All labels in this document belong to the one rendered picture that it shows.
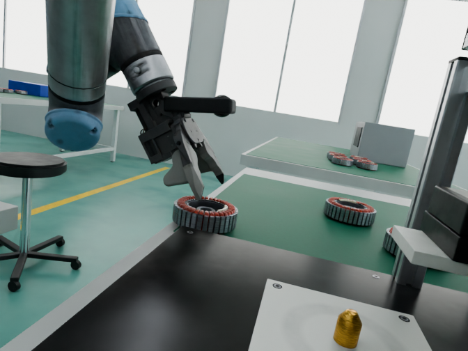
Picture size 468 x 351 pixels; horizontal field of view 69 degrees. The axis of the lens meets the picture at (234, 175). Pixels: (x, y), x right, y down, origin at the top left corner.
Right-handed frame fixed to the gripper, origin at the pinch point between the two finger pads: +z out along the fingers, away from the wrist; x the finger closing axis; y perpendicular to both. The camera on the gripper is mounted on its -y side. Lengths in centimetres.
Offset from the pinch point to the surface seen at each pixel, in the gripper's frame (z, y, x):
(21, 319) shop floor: 18, 114, -50
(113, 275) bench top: 2.4, 8.3, 22.4
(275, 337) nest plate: 10.7, -9.0, 30.3
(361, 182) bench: 31, -29, -105
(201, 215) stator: 2.3, 2.3, 5.5
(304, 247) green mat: 14.7, -9.5, 0.2
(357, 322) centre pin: 12.4, -15.3, 28.8
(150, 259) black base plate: 2.7, 4.1, 20.7
